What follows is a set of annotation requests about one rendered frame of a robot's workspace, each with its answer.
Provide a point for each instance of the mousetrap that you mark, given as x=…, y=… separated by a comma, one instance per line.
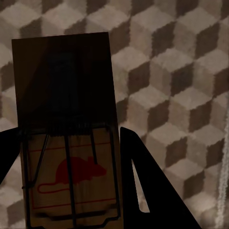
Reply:
x=69, y=138

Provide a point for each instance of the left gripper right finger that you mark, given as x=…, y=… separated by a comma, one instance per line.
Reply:
x=167, y=209

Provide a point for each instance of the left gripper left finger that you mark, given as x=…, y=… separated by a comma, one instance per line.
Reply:
x=9, y=150

